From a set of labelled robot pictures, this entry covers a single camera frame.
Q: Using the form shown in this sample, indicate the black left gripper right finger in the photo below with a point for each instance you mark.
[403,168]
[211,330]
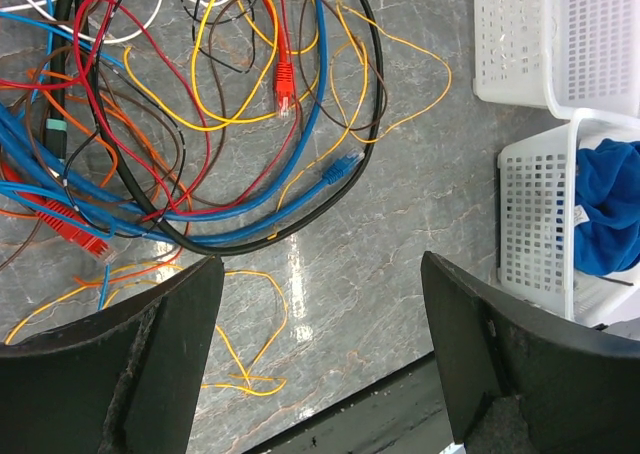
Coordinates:
[517,379]

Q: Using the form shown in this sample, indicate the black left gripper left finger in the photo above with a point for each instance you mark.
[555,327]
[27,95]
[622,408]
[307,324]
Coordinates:
[122,380]

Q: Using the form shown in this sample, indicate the blue towel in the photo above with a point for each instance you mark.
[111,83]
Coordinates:
[606,233]

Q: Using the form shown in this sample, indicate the white basket with cloths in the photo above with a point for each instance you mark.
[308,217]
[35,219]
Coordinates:
[537,218]

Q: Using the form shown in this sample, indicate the middle white perforated basket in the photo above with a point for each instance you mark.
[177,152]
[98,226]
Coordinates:
[558,55]

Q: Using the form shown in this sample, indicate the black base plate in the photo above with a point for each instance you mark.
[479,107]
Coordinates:
[403,412]

